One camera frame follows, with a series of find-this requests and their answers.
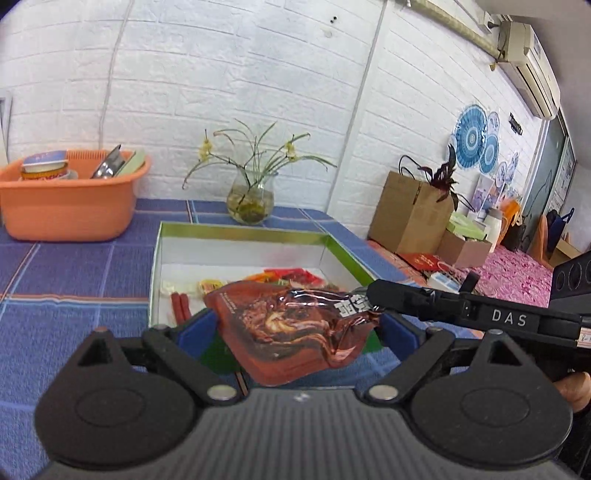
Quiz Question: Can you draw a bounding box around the purple leaf plant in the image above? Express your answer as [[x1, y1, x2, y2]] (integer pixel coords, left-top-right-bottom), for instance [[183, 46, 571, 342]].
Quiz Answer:
[[399, 144, 472, 210]]

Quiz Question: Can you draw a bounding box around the pile of snack packets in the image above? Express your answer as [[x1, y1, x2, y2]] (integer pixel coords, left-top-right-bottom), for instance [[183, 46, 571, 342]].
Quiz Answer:
[[159, 267, 352, 324]]

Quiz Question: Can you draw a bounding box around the orange plastic basin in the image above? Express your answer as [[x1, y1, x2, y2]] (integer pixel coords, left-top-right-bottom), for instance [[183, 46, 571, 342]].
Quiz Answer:
[[0, 148, 152, 243]]

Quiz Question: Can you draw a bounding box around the pale green dish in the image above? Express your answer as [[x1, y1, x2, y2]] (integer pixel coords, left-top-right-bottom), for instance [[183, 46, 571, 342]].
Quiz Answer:
[[115, 150, 147, 177]]

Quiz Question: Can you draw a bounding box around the red booklet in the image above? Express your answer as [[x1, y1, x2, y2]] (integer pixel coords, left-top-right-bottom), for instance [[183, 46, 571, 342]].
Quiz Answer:
[[398, 251, 444, 271]]

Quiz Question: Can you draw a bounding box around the small cardboard box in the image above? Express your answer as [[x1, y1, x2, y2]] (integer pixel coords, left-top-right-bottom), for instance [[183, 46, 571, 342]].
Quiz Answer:
[[438, 228, 492, 268]]

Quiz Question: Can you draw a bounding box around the person's right hand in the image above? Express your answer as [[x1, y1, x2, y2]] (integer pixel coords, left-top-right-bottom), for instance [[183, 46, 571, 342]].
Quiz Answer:
[[554, 371, 591, 414]]

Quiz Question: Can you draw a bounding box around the white wall cord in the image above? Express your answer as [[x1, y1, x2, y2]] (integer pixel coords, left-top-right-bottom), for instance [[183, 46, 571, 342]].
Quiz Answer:
[[99, 0, 136, 148], [353, 0, 386, 162]]

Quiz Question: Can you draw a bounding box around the white air conditioner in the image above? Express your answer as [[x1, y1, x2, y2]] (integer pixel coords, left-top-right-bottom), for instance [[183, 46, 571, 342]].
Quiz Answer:
[[496, 16, 561, 121]]

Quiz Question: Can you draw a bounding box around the brown paper bag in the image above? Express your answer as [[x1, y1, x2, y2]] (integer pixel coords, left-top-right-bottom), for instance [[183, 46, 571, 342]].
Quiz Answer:
[[368, 154, 455, 254]]

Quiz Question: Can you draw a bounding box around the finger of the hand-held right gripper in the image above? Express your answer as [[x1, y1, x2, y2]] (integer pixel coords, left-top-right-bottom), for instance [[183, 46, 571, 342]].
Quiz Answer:
[[367, 278, 468, 327]]

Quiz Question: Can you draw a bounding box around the blue checked tablecloth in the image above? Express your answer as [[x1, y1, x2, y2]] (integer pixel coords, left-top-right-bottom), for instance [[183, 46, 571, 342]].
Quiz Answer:
[[0, 198, 416, 480]]

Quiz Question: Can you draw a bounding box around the pink floral cloth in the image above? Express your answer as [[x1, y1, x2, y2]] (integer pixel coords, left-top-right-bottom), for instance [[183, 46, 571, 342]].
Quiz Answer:
[[457, 244, 555, 308]]

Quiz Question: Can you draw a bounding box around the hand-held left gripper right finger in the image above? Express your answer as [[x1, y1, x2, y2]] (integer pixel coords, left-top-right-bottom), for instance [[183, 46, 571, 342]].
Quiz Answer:
[[358, 310, 532, 410]]

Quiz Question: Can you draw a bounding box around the white jar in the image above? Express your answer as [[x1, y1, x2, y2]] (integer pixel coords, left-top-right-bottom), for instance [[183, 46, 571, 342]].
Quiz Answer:
[[485, 208, 504, 245]]

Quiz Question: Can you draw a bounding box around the blue bag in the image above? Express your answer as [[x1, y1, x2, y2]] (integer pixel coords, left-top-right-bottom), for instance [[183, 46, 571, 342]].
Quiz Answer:
[[545, 208, 575, 252]]

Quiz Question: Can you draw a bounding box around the wall picture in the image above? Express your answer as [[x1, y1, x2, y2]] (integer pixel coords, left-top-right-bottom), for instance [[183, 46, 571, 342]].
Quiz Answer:
[[475, 173, 502, 213]]

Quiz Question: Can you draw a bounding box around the metal bowl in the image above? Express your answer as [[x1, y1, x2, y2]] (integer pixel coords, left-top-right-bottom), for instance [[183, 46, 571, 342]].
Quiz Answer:
[[90, 145, 126, 180]]

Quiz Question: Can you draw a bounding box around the green cardboard box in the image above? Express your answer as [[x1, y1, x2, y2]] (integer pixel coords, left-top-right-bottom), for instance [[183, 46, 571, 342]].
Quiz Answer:
[[148, 222, 386, 377]]

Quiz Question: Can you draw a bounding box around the flat pale green box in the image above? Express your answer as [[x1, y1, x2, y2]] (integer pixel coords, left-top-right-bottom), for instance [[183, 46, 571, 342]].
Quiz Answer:
[[447, 212, 488, 241]]

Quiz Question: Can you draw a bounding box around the glossy brown snack packet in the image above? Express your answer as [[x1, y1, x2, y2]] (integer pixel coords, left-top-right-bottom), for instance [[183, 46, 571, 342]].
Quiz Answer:
[[203, 279, 382, 387]]

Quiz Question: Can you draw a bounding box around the glass vase with yellow flowers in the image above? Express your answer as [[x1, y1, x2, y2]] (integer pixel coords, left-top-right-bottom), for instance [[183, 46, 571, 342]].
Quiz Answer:
[[182, 119, 337, 226]]

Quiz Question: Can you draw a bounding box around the large blue paper fan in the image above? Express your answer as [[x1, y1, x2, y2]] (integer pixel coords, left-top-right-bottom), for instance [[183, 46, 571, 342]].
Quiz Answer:
[[450, 104, 488, 168]]

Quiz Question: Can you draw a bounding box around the medium blue paper fan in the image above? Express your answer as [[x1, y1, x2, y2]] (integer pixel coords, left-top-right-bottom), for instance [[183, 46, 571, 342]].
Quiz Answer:
[[478, 134, 499, 175]]

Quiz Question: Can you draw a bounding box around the beige wall pipe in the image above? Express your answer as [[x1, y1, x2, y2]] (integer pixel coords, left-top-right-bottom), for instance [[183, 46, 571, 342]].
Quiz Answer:
[[411, 0, 502, 61]]

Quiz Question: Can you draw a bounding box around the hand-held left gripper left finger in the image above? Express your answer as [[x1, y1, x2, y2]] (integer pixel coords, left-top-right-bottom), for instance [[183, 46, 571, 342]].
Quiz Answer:
[[76, 308, 243, 408]]

